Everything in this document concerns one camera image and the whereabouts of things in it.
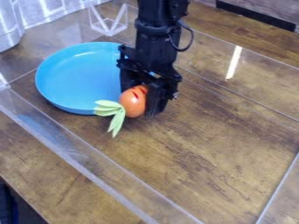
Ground clear acrylic enclosure panel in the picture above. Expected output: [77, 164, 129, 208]
[0, 86, 203, 224]

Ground blue round plastic tray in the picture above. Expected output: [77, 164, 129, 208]
[35, 42, 121, 116]

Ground white grey patterned curtain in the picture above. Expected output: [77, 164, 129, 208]
[0, 0, 109, 53]

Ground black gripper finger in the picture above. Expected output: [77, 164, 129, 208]
[144, 80, 179, 117]
[120, 67, 145, 91]

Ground clear acrylic triangular bracket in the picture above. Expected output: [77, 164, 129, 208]
[88, 3, 127, 37]

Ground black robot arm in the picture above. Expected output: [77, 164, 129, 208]
[116, 0, 193, 117]

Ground orange toy carrot green leaves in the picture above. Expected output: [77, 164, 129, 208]
[93, 85, 148, 137]

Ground dark baseboard strip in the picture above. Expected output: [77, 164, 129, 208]
[216, 0, 296, 32]

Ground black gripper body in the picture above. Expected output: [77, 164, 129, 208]
[116, 19, 181, 83]

